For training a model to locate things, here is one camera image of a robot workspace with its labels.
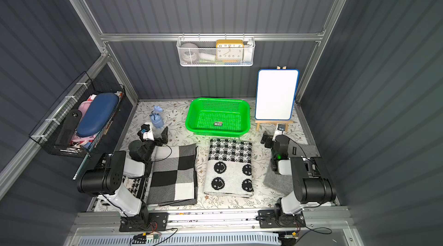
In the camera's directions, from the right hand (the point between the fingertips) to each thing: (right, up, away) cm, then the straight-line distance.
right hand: (278, 133), depth 93 cm
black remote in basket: (-87, +5, -30) cm, 92 cm away
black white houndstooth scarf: (-69, -24, -13) cm, 74 cm away
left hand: (-64, +4, -4) cm, 64 cm away
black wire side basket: (-86, +7, -26) cm, 90 cm away
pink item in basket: (-86, 0, -27) cm, 90 cm away
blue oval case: (-79, +10, -26) cm, 84 cm away
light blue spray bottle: (-70, +7, +9) cm, 71 cm away
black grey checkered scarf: (-55, -22, -8) cm, 59 cm away
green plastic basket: (-34, +8, +19) cm, 39 cm away
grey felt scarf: (-3, -23, -12) cm, 26 cm away
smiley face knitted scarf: (-27, -18, -8) cm, 33 cm away
